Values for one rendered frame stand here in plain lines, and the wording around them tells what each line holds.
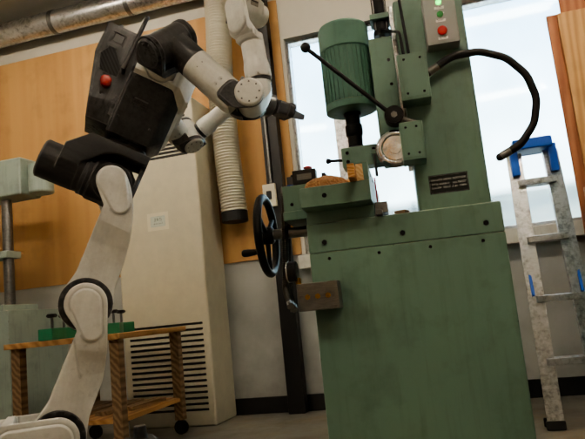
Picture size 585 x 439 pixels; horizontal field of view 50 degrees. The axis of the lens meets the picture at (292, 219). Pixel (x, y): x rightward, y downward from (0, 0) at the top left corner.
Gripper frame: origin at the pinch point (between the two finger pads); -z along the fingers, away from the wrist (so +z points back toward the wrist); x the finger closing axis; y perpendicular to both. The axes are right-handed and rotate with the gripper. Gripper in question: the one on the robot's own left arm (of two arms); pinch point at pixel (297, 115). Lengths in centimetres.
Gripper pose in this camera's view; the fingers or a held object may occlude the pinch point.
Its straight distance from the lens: 250.0
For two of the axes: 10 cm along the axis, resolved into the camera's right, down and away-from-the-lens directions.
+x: 3.9, 0.1, -9.2
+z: -8.9, -2.6, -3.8
